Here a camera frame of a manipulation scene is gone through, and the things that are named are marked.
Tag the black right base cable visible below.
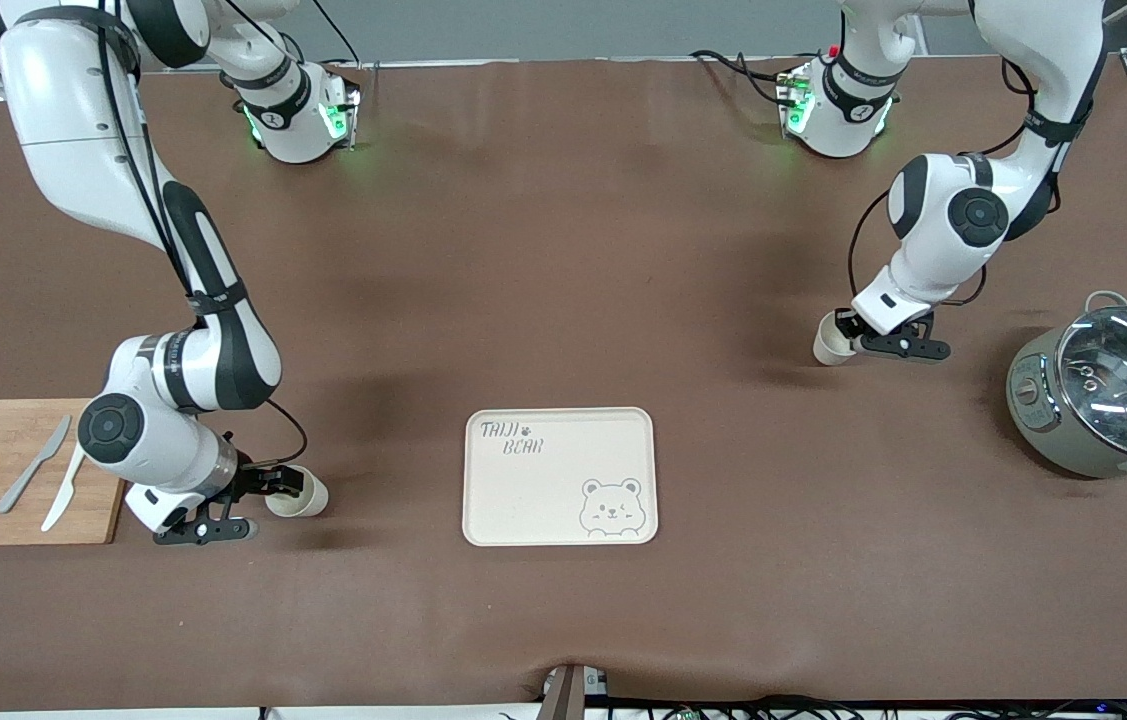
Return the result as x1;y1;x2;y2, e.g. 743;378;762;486
311;0;370;71

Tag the white IKEA cup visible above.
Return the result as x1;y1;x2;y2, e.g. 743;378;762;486
265;465;330;519
812;310;862;367

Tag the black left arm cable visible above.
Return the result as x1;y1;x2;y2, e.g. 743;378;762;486
847;55;1064;309

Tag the black left base cable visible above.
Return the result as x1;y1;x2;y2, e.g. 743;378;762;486
691;48;794;106

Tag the brown table mat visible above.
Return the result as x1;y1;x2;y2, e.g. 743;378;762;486
0;55;1127;713

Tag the black base cable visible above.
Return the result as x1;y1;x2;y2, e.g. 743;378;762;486
691;48;794;106
311;0;370;71

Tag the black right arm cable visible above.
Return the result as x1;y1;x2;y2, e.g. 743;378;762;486
98;0;310;471

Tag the wooden cutting board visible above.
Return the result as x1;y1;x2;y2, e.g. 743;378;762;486
0;398;144;546

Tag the white bear print tray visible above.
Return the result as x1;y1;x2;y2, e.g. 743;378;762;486
462;407;659;548

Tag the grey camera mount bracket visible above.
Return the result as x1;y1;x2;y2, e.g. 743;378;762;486
541;663;610;720

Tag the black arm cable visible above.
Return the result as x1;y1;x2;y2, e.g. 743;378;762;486
847;55;1064;309
98;0;310;471

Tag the grey-green electric pot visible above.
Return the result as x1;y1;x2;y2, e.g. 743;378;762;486
1006;290;1127;490

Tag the white plastic knife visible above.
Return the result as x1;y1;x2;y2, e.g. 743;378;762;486
41;440;89;533

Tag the grey plastic knife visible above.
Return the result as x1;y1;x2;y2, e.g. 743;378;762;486
0;415;73;515

